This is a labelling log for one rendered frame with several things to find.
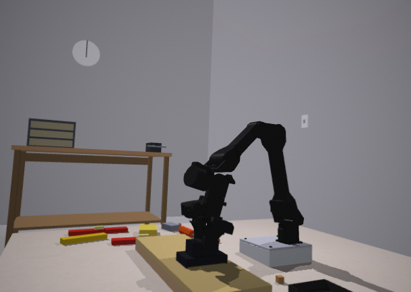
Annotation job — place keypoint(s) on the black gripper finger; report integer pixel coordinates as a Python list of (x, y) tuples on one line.
[(209, 239), (198, 233)]

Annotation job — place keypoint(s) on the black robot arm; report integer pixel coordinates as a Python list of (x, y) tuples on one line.
[(282, 205)]

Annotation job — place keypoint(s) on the tan rectangular panel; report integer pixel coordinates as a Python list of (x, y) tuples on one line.
[(160, 252)]

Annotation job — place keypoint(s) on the red flat bar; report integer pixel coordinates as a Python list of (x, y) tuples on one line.
[(98, 229), (126, 240)]

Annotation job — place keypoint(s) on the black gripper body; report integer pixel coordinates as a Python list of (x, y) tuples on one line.
[(214, 220)]

